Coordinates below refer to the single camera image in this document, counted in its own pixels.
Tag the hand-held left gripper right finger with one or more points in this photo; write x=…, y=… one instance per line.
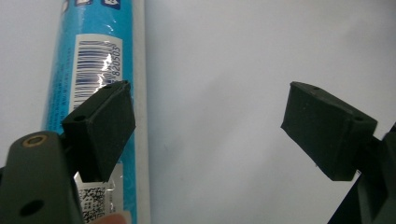
x=327, y=130

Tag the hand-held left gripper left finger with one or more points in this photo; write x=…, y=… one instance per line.
x=102, y=130

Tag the blue and white tube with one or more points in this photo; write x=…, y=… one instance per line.
x=96, y=46

